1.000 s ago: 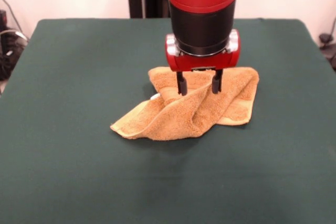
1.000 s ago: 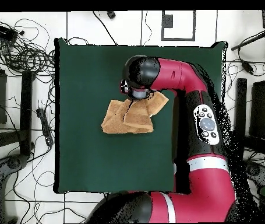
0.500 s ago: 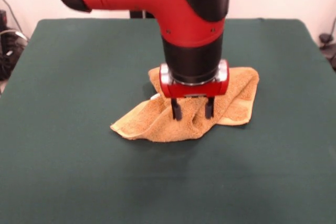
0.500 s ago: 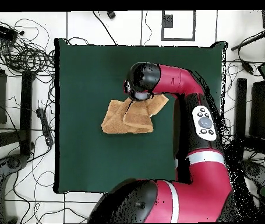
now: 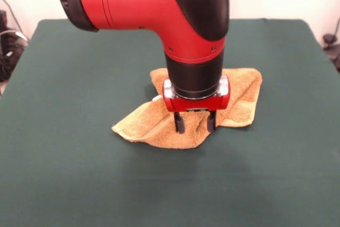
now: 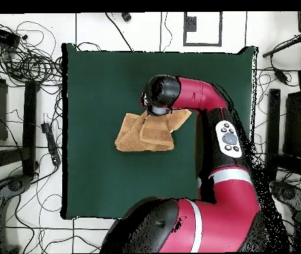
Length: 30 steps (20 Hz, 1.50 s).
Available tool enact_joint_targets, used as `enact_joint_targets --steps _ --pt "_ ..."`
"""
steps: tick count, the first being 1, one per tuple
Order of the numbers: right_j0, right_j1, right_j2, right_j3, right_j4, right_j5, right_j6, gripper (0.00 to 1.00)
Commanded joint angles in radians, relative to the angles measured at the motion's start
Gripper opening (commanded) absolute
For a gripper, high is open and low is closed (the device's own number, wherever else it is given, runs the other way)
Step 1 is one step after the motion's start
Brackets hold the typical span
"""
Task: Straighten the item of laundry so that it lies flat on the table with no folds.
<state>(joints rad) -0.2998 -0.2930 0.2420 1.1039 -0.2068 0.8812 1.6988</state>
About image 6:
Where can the tan terry towel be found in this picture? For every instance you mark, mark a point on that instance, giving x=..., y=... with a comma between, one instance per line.
x=131, y=137

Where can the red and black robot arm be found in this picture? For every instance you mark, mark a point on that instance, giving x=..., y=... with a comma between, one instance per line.
x=213, y=190

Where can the dark green tablecloth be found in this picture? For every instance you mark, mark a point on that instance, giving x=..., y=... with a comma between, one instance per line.
x=100, y=79

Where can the black power strip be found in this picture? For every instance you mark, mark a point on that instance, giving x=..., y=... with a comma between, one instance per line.
x=51, y=143

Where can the black power adapter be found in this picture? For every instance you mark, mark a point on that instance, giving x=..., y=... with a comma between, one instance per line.
x=281, y=76

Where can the black tripod rod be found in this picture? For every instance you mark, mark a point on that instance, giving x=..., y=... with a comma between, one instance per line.
x=285, y=45

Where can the black metal stand frame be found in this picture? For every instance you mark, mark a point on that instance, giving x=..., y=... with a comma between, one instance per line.
x=273, y=119
x=29, y=119

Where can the black switch box with ports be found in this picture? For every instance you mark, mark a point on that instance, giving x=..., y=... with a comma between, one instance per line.
x=2, y=35

